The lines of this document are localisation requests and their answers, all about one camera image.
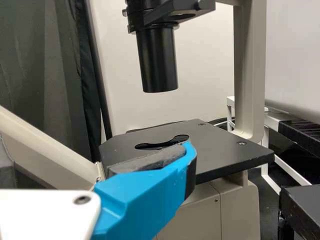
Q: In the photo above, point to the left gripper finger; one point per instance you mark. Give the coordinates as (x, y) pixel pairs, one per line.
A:
(140, 195)

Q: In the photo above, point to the cream microscope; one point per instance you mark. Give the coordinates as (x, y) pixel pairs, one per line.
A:
(225, 155)

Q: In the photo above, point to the white box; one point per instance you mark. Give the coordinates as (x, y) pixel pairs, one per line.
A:
(292, 50)

